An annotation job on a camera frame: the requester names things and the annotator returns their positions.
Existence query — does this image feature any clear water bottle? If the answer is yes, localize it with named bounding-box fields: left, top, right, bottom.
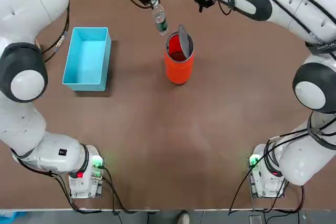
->
left=150, top=0, right=169, bottom=36

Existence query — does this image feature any grey round bin lid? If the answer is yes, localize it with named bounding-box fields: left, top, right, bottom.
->
left=178, top=23, right=192, bottom=59

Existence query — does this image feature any orange cylindrical bin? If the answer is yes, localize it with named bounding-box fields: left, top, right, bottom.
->
left=164, top=31, right=195, bottom=86

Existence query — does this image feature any blue plastic tray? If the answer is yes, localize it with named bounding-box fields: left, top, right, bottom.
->
left=62, top=26, right=112, bottom=92

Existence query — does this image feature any blue plastic item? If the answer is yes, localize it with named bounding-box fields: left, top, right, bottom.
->
left=0, top=210, right=14, bottom=224

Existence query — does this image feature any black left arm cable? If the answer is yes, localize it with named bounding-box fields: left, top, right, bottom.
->
left=41, top=5, right=70, bottom=62

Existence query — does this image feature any black right base cable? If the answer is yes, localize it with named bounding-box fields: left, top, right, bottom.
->
left=227, top=165, right=255, bottom=216

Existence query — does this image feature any black base cable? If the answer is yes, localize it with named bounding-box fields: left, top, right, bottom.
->
left=101, top=165, right=161, bottom=214
left=227, top=165, right=255, bottom=216

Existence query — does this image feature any black left base cable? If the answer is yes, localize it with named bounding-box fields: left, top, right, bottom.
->
left=101, top=165, right=161, bottom=214

